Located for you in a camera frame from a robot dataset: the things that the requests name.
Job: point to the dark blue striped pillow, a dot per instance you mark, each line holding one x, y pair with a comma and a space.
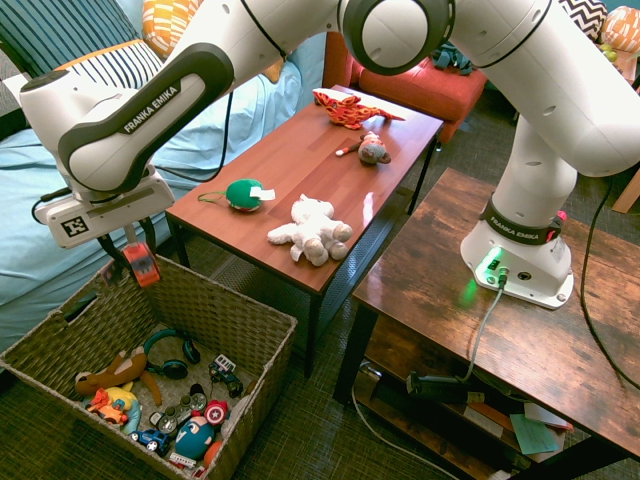
55, 30

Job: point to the orange ball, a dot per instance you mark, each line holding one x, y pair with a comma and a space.
212, 452

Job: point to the blue black headphones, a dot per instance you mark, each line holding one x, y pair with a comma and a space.
175, 369

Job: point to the teal paper sheet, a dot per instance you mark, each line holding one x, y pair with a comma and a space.
535, 434

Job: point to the woven wicker basket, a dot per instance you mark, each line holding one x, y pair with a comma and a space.
210, 310

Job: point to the grey game controller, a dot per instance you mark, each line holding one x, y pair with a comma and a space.
177, 412

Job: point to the green apple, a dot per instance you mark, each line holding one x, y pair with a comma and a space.
608, 51

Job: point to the light wooden furniture piece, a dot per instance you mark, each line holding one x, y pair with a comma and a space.
629, 195

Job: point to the orange ottoman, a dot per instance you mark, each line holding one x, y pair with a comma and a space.
430, 95

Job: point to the white navy striped pillow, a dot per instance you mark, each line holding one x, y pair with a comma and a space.
115, 62

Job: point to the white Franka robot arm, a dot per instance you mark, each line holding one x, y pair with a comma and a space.
550, 100

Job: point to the small orange toy vehicle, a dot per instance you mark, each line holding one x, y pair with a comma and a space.
107, 409

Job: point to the teal garment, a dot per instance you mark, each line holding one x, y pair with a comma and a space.
450, 59

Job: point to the rustic dark wood table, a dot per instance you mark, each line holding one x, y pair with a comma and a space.
500, 340

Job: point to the red-brown wooden coffee table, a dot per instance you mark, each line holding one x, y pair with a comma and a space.
310, 185

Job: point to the Captain America plush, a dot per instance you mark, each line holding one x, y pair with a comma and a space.
194, 437

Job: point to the red blue star shield toy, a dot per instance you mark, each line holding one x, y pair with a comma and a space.
216, 413

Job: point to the black power brick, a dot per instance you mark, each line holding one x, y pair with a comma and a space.
440, 387

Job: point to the orange dinosaur plush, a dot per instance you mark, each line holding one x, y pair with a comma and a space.
347, 112

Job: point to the sock monkey plush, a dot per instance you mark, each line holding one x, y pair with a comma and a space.
371, 150

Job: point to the brown plush dog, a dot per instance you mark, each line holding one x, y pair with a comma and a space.
120, 372

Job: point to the black white checked pillow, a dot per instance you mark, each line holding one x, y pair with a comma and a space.
10, 100

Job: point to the orange white patterned cushion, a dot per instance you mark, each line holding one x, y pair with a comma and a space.
622, 27

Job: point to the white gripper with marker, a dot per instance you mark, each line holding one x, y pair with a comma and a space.
115, 210

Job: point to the yellow blue plush toy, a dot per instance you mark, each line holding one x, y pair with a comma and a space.
131, 405

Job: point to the red toy fire truck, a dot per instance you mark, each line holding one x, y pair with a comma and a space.
185, 462

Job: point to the yellow white patterned pillow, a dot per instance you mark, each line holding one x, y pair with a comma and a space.
160, 27

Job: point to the mustard yellow pillow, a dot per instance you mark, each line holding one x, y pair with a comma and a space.
274, 72

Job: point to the white plush dog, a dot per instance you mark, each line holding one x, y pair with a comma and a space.
312, 227

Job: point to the blue toy monster truck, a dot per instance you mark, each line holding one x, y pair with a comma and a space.
226, 374

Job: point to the bed with light blue sheet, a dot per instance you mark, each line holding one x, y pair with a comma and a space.
25, 240

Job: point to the orange armchair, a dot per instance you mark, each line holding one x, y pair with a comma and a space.
337, 65

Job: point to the orange toy tow truck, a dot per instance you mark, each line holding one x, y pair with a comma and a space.
142, 265

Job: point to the black white chevron pillow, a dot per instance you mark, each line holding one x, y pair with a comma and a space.
582, 17

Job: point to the green round plush toy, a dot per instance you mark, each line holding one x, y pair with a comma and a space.
242, 195

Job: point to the small blue toy car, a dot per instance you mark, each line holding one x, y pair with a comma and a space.
151, 441

